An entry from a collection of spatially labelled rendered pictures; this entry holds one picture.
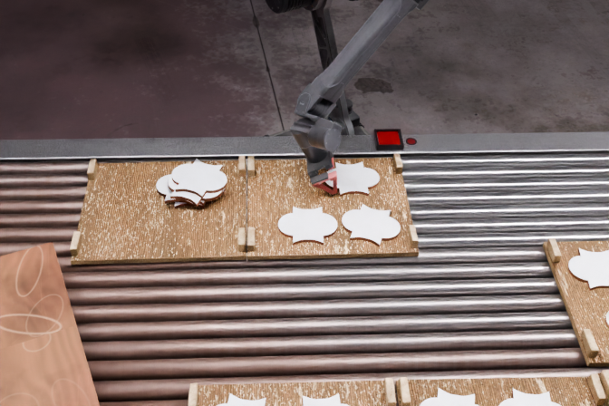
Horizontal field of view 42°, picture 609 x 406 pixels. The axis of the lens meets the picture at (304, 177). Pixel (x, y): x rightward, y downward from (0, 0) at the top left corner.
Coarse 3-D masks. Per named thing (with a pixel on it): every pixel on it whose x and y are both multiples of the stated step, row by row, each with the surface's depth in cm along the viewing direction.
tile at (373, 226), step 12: (348, 216) 194; (360, 216) 194; (372, 216) 194; (384, 216) 195; (348, 228) 191; (360, 228) 191; (372, 228) 191; (384, 228) 191; (396, 228) 191; (372, 240) 188; (384, 240) 190
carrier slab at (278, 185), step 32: (256, 160) 211; (288, 160) 211; (352, 160) 212; (384, 160) 212; (256, 192) 202; (288, 192) 202; (320, 192) 202; (384, 192) 203; (256, 224) 193; (256, 256) 185; (288, 256) 186; (320, 256) 186; (352, 256) 187; (384, 256) 188
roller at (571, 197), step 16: (464, 192) 206; (480, 192) 206; (496, 192) 206; (512, 192) 206; (528, 192) 206; (544, 192) 206; (560, 192) 206; (576, 192) 206; (592, 192) 206; (608, 192) 207; (0, 208) 199; (16, 208) 199; (32, 208) 199; (48, 208) 199; (64, 208) 199; (80, 208) 200
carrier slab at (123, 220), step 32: (224, 160) 211; (96, 192) 200; (128, 192) 201; (96, 224) 192; (128, 224) 192; (160, 224) 192; (192, 224) 193; (224, 224) 193; (96, 256) 184; (128, 256) 184; (160, 256) 184; (192, 256) 185; (224, 256) 185
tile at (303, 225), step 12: (288, 216) 194; (300, 216) 194; (312, 216) 194; (324, 216) 194; (288, 228) 191; (300, 228) 191; (312, 228) 191; (324, 228) 191; (336, 228) 191; (300, 240) 188; (312, 240) 188
